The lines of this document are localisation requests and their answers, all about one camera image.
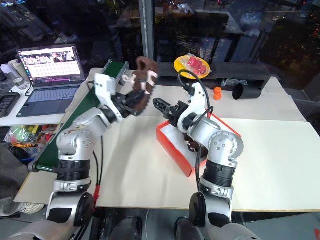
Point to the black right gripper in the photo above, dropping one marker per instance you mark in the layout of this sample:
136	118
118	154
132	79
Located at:
176	113

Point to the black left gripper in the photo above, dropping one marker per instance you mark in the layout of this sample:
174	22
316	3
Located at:
121	103

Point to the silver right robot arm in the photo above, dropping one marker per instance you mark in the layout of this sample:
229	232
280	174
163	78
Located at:
220	147

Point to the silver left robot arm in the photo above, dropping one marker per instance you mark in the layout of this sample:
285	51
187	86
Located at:
82	125

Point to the red shoebox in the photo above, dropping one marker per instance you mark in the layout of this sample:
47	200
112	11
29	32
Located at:
175	150

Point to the yellow plate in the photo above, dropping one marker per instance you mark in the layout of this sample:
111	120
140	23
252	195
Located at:
181	66

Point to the green conveyor belt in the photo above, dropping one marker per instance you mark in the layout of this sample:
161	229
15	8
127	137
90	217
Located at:
85	102

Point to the small orange toy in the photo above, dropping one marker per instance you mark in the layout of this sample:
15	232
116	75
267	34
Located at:
217	93

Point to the clear bag of red pieces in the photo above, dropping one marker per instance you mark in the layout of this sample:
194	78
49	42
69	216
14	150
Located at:
197	64

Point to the small grey package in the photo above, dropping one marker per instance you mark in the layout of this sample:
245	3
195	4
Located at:
233	82

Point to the black cylindrical cup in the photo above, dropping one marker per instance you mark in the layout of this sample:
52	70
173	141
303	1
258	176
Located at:
247	93

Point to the open grey laptop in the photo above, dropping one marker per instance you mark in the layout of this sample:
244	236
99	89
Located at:
50	100

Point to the white side table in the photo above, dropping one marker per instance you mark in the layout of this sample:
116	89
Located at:
32	120

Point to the bag of colourful toys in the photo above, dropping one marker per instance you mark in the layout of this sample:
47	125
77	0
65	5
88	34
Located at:
27	133

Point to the clear glass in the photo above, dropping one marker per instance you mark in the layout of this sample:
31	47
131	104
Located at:
21	83

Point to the grey plastic basket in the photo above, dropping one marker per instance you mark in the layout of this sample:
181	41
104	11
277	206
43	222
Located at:
25	151

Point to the beige cup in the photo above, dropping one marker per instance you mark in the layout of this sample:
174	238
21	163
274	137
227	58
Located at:
18	67

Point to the dark rounded shape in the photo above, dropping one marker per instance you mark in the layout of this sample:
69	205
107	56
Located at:
127	228

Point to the black handheld device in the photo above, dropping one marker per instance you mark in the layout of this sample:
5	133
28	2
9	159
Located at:
7	103

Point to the white bottle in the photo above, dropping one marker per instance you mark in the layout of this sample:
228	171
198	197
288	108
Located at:
7	71

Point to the white sneaker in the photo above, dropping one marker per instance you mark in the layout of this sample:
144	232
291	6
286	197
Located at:
30	208

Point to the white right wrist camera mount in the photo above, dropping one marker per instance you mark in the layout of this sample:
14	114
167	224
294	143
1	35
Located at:
198	96

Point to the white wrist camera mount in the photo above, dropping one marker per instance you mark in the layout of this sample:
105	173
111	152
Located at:
198	96
103	85

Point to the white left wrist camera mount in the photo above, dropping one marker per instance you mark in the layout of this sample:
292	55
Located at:
103	85

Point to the grey window frame post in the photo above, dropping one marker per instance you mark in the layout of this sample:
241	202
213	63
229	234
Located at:
148	30

